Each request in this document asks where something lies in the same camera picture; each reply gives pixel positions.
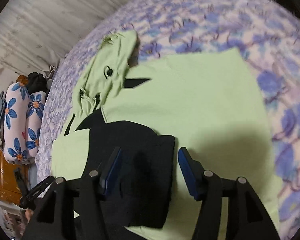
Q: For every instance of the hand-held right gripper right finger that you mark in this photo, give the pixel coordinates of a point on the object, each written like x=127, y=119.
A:
x=188, y=175

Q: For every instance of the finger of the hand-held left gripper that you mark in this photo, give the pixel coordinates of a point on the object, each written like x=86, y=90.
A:
x=20, y=182

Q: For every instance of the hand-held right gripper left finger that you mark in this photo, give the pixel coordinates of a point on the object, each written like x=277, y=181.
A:
x=111, y=172

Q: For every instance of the green and black hooded jacket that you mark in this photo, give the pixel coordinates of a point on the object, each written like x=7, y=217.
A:
x=190, y=100

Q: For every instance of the grey bed sheet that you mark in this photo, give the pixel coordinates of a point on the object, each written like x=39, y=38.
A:
x=33, y=175

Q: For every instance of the blue flower bolster pillows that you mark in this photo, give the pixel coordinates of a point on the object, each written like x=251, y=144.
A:
x=17, y=120

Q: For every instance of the black bundled garment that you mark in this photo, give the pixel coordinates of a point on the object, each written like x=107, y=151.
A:
x=37, y=82

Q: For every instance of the purple floral blanket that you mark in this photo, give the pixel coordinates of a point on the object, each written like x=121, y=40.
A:
x=215, y=25

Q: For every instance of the white patterned curtain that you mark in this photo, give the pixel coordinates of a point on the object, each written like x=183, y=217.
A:
x=52, y=17

